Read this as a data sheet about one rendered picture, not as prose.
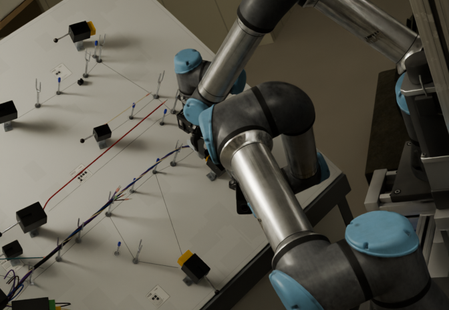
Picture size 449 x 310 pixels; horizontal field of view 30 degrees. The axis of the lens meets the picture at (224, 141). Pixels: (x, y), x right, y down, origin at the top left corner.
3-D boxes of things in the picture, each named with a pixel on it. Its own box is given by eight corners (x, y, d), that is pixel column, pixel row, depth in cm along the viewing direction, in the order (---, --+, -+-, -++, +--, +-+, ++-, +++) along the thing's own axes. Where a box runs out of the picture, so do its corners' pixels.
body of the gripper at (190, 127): (197, 115, 246) (191, 84, 238) (218, 128, 241) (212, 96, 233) (178, 129, 243) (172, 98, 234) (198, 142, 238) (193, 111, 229)
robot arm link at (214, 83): (295, 1, 179) (208, 138, 213) (312, -22, 186) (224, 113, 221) (250, -30, 179) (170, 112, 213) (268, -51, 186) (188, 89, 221)
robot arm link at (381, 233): (441, 284, 147) (422, 224, 141) (373, 317, 147) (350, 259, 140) (413, 248, 158) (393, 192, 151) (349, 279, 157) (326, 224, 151)
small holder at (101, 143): (75, 142, 247) (77, 131, 240) (104, 133, 250) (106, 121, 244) (82, 156, 245) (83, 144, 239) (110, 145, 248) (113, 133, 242)
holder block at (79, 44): (50, 46, 261) (51, 29, 253) (83, 36, 265) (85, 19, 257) (55, 57, 259) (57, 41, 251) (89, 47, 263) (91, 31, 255)
